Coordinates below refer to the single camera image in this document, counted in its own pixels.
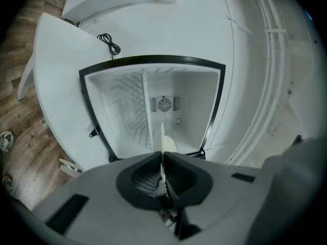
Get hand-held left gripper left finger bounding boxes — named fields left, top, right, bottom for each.
left=33, top=151, right=177, bottom=245

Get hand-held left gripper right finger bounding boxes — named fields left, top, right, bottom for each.
left=163, top=151, right=264, bottom=245

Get white round plate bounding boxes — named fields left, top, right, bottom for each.
left=154, top=122, right=167, bottom=199

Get black mini fridge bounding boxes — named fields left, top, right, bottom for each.
left=78, top=55, right=227, bottom=163

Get person's grey sneaker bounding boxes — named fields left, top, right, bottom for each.
left=0, top=131, right=15, bottom=155
left=1, top=175, right=15, bottom=197

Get white water dispenser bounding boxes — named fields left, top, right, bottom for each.
left=61, top=0, right=143, bottom=21

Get black coiled power cable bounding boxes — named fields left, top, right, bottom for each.
left=97, top=33, right=122, bottom=61

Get white wall conduit pipes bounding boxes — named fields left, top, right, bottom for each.
left=226, top=0, right=290, bottom=164

